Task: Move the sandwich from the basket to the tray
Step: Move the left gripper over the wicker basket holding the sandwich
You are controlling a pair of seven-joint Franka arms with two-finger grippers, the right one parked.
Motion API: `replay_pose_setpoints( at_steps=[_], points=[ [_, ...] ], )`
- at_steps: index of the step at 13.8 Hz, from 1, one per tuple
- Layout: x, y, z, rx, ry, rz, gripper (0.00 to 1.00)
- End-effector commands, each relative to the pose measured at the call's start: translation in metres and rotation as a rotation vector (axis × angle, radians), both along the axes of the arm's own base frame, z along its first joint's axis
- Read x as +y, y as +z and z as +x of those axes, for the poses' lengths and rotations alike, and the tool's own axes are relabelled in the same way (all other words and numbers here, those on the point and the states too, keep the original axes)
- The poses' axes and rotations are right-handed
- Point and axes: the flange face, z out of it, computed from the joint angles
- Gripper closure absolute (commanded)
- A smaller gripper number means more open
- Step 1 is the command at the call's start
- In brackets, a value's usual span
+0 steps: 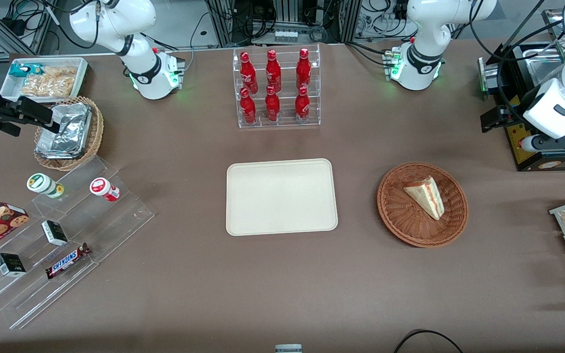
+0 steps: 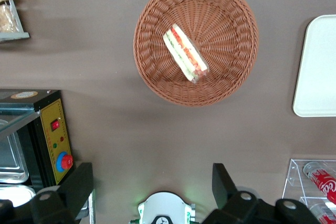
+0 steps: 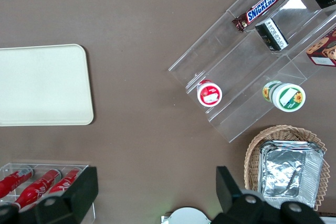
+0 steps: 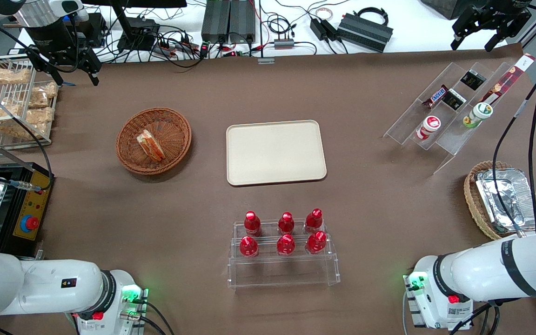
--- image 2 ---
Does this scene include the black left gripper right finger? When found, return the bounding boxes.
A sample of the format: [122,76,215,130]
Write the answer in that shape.
[203,163,321,224]

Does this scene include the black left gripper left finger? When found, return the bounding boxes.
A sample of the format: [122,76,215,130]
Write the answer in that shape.
[29,162,95,224]

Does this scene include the triangle sandwich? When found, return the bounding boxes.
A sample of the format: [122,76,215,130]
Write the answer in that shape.
[162,24,210,84]

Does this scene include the beige plastic tray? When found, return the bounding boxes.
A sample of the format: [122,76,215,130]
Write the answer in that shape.
[292,14,336,118]

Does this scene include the grey snack tray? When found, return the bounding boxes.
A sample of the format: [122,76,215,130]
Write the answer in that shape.
[0,0,30,42]

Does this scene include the round brown wicker basket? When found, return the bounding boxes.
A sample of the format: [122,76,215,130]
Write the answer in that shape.
[133,0,259,108]

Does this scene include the steel warmer pan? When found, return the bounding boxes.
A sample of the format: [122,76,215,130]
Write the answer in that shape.
[0,119,29,185]
[0,184,37,208]

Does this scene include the black food warmer appliance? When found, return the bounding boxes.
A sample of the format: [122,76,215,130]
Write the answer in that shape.
[0,89,97,224]

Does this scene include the clear acrylic bottle rack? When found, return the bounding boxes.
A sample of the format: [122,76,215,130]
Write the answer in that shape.
[282,158,336,224]

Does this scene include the red cola bottle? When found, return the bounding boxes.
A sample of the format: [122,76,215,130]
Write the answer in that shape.
[302,162,336,199]
[309,202,336,224]

